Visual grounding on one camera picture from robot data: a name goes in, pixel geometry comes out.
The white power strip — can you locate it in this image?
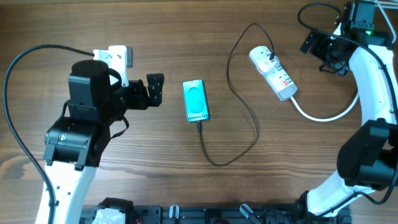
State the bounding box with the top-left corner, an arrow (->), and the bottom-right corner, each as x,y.
249,46 -> 298,101

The white power strip cord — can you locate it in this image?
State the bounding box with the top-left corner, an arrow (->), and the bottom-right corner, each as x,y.
290,0 -> 397,123

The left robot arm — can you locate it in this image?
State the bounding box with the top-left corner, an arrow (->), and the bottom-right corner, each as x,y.
36,60 -> 164,223

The black USB charging cable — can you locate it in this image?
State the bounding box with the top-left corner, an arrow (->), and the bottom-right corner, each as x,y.
195,22 -> 276,167

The white USB charger plug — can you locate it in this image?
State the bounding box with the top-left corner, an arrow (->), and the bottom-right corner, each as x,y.
256,56 -> 280,75

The Galaxy smartphone teal screen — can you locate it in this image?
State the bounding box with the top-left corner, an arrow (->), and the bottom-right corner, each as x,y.
182,80 -> 210,123

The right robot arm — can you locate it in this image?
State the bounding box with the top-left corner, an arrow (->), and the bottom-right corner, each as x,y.
292,1 -> 397,223

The white cables top corner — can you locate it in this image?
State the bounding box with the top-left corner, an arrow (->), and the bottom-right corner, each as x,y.
373,0 -> 398,10

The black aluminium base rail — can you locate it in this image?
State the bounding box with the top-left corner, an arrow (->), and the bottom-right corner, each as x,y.
80,203 -> 353,224

